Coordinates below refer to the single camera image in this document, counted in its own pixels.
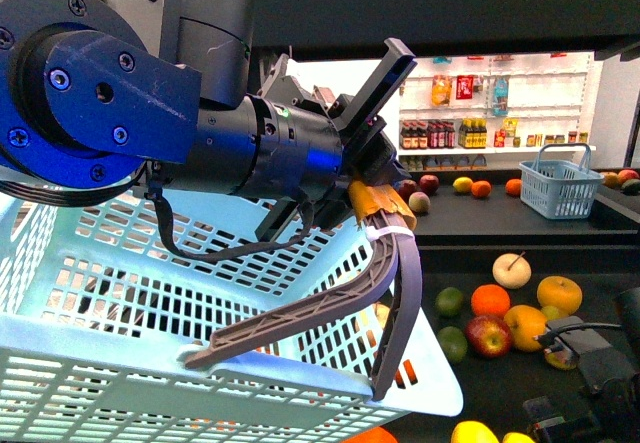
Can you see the large light blue basket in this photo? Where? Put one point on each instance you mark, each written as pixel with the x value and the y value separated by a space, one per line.
pixel 96 318

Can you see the green lime rear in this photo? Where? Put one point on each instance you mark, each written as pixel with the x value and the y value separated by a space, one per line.
pixel 449 302

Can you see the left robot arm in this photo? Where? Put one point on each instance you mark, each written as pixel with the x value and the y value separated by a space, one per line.
pixel 100 96

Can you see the orange rear tray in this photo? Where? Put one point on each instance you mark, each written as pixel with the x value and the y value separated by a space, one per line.
pixel 481 189

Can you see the yellow orange fruit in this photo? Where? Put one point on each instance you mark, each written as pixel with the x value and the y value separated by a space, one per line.
pixel 525 323
pixel 560 292

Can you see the peach rear tray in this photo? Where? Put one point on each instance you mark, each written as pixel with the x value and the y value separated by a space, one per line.
pixel 419 203

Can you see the orange tape wrap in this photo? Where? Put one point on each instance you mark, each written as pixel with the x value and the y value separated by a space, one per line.
pixel 367 200

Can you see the rear black fruit tray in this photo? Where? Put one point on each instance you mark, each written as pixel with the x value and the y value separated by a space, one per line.
pixel 502 220

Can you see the red apple rear tray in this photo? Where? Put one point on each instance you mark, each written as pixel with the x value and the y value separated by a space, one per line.
pixel 429 184

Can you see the small orange mandarin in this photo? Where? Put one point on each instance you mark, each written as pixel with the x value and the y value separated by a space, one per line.
pixel 490 299

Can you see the kiwi front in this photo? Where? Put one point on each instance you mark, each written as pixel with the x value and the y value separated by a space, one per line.
pixel 557 360

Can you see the yellow orange fruit centre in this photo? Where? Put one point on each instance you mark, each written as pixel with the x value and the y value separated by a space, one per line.
pixel 525 323

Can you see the bumpy orange tangerine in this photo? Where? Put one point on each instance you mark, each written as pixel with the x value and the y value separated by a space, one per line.
pixel 374 435

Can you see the white pear with stem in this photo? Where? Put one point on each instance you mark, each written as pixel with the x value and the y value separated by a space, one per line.
pixel 511 271

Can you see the small blue basket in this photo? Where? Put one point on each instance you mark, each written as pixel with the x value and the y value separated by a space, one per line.
pixel 560 189

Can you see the green lime front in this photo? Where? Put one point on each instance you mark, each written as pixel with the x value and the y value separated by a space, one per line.
pixel 453 344

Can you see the yellow lemon rear tray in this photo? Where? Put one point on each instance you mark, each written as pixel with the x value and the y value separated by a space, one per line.
pixel 463 185

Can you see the black fruit shelf tray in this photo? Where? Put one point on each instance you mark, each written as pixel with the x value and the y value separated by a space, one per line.
pixel 495 389

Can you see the yellow lemon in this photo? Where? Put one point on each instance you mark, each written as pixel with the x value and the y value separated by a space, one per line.
pixel 472 432
pixel 517 437

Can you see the green lime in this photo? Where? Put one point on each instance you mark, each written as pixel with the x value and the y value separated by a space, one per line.
pixel 449 302
pixel 453 344

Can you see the grey basket handle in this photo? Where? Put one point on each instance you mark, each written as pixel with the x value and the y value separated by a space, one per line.
pixel 395 262

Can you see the yellow orange fruit rear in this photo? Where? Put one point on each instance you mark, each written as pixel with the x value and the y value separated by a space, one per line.
pixel 560 292

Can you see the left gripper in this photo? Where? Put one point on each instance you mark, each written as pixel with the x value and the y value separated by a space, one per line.
pixel 351 125

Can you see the red yellow apple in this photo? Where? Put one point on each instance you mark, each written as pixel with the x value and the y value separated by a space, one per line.
pixel 489 336

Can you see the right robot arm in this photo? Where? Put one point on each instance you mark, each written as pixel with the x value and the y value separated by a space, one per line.
pixel 611 381

